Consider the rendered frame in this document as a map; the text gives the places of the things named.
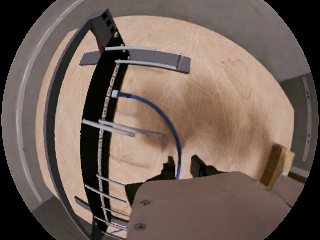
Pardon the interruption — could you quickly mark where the dark blue network cable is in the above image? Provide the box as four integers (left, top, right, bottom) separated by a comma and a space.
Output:
111, 94, 182, 233

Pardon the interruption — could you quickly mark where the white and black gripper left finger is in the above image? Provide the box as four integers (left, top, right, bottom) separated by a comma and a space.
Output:
124, 156, 176, 207

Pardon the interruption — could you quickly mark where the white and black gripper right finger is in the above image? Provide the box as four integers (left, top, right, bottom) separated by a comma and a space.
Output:
190, 155, 226, 178

